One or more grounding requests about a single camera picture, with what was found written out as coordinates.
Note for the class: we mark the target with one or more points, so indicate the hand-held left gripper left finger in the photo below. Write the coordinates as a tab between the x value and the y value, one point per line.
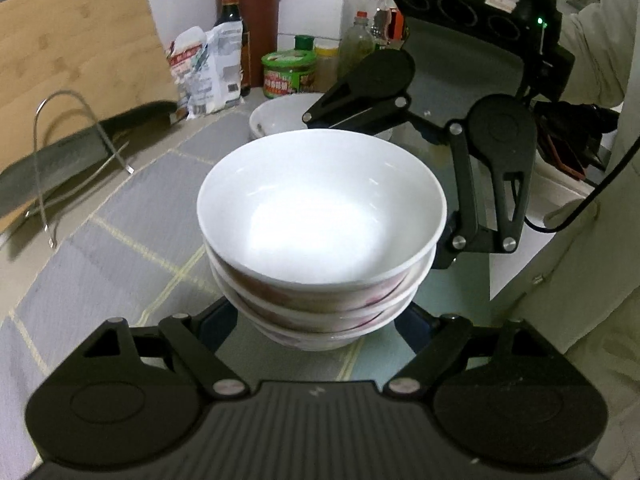
217	322

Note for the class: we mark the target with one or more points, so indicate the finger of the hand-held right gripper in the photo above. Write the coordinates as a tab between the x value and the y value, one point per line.
350	110
462	230

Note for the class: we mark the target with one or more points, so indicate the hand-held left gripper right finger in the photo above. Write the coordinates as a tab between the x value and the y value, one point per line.
415	330

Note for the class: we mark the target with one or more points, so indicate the white pink flower bowl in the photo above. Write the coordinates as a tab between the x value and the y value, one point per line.
310	336
320	200
280	296

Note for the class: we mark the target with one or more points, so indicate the person's right forearm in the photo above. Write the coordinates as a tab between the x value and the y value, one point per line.
605	35

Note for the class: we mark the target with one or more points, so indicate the yellow lidded jar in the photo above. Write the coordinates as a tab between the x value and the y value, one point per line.
326	67

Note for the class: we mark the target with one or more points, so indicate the green lidded red label jar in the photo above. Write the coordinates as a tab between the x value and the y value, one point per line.
287	80

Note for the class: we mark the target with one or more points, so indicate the green capped bottle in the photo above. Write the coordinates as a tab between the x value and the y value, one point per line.
303	42

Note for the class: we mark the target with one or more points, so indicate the red label bottle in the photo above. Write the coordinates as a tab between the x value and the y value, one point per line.
397	25

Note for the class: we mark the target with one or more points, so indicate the brown knife block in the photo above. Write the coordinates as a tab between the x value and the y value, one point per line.
262	25

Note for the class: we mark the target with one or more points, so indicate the white and blue bag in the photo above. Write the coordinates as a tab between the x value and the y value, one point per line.
220	70

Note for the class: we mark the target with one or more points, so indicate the grey and blue checked mat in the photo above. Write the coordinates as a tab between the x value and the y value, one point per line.
125	220

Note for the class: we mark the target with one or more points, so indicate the person's white clothing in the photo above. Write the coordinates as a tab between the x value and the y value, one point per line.
590	310

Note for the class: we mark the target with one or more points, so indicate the dark soy sauce bottle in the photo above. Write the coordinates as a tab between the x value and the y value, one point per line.
232	10

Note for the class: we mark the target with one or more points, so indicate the red and white bag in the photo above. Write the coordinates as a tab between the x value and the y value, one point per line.
182	60

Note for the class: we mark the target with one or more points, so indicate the bamboo cutting board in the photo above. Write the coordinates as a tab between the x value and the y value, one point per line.
75	35

